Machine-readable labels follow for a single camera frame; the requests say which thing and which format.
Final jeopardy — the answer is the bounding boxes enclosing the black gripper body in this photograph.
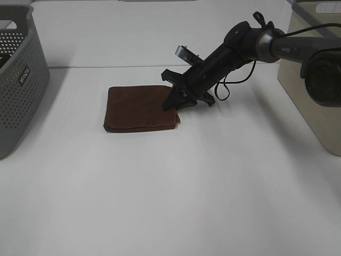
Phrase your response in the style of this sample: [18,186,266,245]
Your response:
[161,44,247,106]

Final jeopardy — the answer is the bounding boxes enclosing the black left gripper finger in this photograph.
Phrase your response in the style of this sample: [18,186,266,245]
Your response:
[163,85,186,111]

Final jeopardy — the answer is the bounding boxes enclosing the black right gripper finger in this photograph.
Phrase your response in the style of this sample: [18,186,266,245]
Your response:
[174,97,197,110]

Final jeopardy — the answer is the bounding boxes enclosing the brown towel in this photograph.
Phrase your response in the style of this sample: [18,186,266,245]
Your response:
[103,85,180,133]

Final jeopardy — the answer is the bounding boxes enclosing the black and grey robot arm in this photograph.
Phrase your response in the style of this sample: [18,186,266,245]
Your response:
[161,12,340,111]

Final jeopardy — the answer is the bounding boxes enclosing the beige plastic storage bin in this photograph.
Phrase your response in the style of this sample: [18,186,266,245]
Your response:
[278,1,340,156]

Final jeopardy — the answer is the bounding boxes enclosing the grey perforated plastic basket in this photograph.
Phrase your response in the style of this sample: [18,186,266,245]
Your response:
[1,5,50,158]

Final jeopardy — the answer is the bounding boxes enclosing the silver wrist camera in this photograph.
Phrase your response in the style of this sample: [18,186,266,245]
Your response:
[175,45,203,66]

